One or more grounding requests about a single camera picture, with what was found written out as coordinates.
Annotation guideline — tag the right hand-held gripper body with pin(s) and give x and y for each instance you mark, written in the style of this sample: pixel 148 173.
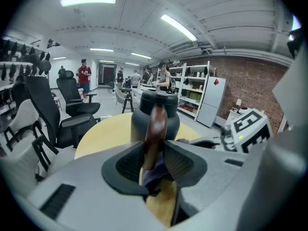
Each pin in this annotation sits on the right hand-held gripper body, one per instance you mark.
pixel 247 124

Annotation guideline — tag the ceiling air conditioner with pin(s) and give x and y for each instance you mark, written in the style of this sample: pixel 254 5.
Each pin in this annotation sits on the ceiling air conditioner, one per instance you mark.
pixel 185 47

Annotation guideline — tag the small white nightstand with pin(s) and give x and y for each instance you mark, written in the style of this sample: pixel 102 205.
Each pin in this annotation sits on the small white nightstand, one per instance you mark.
pixel 234 115

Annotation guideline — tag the white table with line drawing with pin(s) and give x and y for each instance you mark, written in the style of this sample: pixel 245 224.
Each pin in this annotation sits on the white table with line drawing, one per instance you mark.
pixel 138 93

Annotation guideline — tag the small table lamp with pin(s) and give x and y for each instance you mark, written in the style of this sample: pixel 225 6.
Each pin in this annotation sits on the small table lamp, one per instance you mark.
pixel 238 102

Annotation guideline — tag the ceiling light panel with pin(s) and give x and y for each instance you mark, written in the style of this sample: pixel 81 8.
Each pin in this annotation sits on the ceiling light panel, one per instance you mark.
pixel 101 49
pixel 179 28
pixel 87 0
pixel 140 55

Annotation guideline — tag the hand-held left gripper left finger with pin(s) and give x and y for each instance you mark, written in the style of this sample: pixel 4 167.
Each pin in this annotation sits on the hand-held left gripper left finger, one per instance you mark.
pixel 84 177

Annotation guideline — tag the grey shell chair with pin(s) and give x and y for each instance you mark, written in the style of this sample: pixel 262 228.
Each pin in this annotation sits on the grey shell chair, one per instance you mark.
pixel 24 167
pixel 119 95
pixel 26 114

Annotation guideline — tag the black office chair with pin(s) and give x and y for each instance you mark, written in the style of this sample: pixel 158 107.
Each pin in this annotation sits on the black office chair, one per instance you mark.
pixel 69 93
pixel 48 109

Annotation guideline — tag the white shelving unit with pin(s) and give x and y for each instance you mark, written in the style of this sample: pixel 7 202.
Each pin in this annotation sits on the white shelving unit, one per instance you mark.
pixel 190 93

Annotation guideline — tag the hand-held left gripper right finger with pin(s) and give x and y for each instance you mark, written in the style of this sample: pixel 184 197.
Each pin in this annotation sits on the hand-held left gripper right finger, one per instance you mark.
pixel 216 184

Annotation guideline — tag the round wooden table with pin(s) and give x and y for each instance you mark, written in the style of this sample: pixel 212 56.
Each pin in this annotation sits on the round wooden table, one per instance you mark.
pixel 108 133

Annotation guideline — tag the dark blue cloth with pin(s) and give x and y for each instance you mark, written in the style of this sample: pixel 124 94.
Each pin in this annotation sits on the dark blue cloth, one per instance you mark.
pixel 154 177

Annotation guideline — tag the white refrigerator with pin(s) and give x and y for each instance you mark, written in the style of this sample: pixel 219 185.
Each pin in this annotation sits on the white refrigerator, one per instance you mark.
pixel 211 100

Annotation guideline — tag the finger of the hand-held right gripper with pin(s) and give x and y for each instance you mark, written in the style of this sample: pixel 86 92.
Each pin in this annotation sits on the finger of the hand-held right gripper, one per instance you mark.
pixel 204 144

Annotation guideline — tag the wall rack of black headsets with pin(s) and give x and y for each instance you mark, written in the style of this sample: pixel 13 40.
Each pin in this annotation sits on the wall rack of black headsets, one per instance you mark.
pixel 23 50

